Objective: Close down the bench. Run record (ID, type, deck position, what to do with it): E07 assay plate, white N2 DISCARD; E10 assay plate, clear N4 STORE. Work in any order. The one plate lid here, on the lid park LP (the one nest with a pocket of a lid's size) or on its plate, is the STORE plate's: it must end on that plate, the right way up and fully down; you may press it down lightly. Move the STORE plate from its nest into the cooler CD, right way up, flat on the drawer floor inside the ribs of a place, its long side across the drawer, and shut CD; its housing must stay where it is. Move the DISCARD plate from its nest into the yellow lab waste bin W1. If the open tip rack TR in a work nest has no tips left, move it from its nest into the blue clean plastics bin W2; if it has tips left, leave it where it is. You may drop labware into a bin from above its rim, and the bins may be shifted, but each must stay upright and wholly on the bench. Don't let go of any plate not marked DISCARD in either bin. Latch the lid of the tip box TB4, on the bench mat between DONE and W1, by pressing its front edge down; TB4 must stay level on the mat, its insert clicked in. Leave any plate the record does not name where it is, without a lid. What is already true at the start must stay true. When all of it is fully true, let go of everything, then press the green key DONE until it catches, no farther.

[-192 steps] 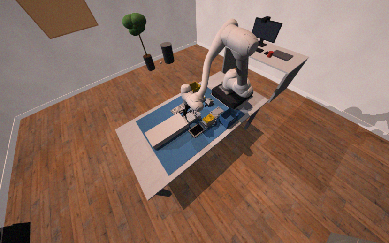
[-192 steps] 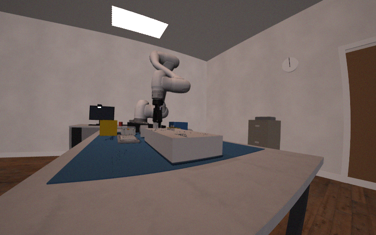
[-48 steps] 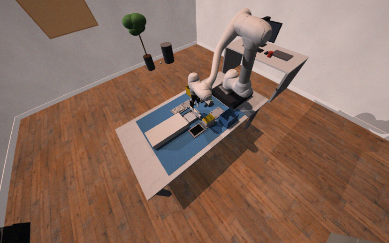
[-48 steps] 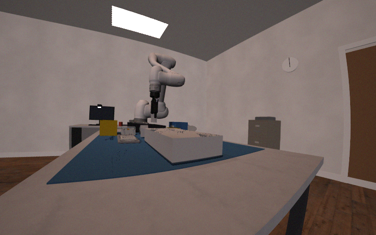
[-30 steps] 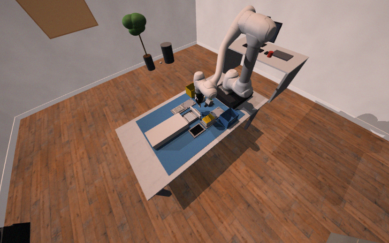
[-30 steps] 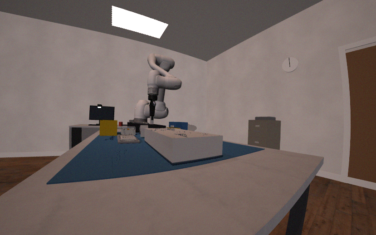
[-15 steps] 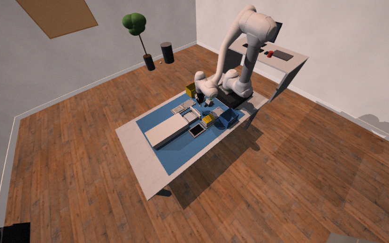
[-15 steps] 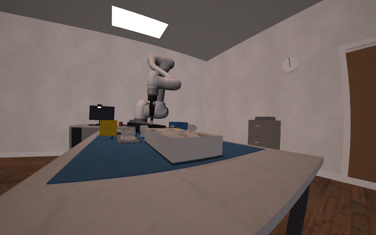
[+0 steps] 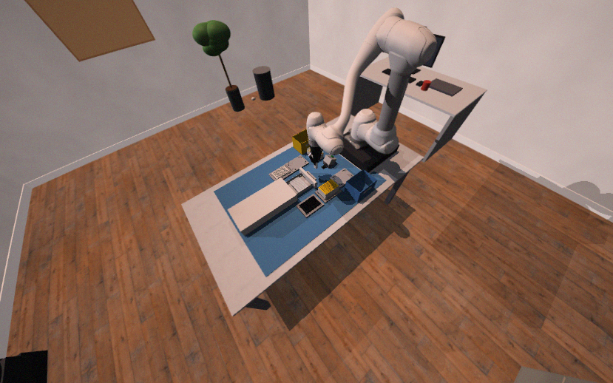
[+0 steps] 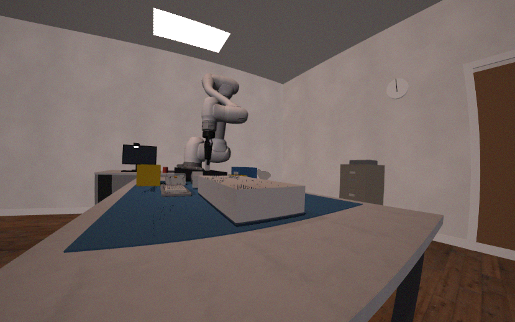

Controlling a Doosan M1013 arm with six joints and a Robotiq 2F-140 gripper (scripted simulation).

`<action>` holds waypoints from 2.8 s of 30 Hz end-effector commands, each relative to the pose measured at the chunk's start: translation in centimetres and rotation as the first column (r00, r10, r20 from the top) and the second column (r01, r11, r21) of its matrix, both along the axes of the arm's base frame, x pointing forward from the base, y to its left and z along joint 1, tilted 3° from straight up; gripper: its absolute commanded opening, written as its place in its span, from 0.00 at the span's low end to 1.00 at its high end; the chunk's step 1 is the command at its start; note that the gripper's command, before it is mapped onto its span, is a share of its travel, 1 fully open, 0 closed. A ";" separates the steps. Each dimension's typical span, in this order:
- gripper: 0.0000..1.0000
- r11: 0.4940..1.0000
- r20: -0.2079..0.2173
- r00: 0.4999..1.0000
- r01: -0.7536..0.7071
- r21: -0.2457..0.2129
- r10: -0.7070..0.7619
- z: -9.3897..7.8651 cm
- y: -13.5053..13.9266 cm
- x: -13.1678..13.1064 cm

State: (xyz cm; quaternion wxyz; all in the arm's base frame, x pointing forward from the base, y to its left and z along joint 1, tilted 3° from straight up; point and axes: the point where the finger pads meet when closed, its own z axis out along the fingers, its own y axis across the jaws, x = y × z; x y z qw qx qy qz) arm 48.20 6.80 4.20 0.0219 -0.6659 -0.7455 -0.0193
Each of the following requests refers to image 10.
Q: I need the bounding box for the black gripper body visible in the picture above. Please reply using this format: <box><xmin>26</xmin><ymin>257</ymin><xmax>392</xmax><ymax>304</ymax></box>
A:
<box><xmin>203</xmin><ymin>131</ymin><xmax>215</xmax><ymax>146</ymax></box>

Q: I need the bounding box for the yellow open-top bin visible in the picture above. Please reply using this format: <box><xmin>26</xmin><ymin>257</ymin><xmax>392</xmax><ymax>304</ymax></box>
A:
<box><xmin>137</xmin><ymin>164</ymin><xmax>161</xmax><ymax>186</ymax></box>

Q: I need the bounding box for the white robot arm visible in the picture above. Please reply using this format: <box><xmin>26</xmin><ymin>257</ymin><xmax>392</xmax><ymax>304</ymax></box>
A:
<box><xmin>177</xmin><ymin>73</ymin><xmax>248</xmax><ymax>170</ymax></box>

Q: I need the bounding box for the dark blue bench mat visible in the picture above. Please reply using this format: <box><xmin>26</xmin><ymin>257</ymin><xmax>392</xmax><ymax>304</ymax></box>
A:
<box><xmin>64</xmin><ymin>182</ymin><xmax>362</xmax><ymax>253</ymax></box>

